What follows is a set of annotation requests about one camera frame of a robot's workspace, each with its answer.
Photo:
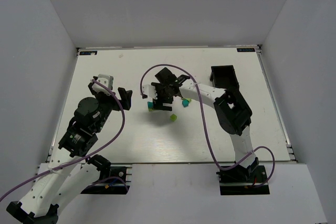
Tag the blue corner label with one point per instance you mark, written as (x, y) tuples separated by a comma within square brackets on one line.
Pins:
[(246, 49), (87, 53)]

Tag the lime green rectangular block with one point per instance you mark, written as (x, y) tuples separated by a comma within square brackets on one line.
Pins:
[(186, 99)]

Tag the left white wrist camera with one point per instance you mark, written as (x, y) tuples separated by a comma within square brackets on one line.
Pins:
[(105, 80)]

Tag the black plastic bin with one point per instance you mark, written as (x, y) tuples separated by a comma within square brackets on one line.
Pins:
[(224, 77)]

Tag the left blue corner label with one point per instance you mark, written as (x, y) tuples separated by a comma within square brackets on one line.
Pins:
[(87, 53)]

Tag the teal arch block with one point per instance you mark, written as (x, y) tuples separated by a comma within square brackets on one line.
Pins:
[(150, 105)]

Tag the right blue corner label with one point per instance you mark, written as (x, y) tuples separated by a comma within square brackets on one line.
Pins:
[(246, 49)]

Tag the teal small cube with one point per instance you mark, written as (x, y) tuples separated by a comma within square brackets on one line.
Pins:
[(185, 103)]

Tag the lime green small cube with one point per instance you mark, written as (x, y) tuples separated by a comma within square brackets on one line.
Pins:
[(173, 117)]

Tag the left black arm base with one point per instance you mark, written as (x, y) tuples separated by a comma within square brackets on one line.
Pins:
[(112, 180)]

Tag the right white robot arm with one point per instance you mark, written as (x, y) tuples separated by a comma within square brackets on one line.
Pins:
[(223, 95)]

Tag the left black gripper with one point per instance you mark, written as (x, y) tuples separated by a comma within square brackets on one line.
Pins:
[(115, 100)]

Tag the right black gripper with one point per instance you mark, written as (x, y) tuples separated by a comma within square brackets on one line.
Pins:
[(163, 100)]

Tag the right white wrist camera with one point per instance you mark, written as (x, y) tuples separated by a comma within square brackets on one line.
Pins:
[(149, 91)]

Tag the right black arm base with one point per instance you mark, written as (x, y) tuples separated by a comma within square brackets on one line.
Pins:
[(230, 186)]

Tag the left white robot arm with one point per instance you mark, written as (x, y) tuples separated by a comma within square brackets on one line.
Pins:
[(72, 168)]

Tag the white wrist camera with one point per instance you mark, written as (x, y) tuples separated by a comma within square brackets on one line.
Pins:
[(149, 91), (105, 80)]

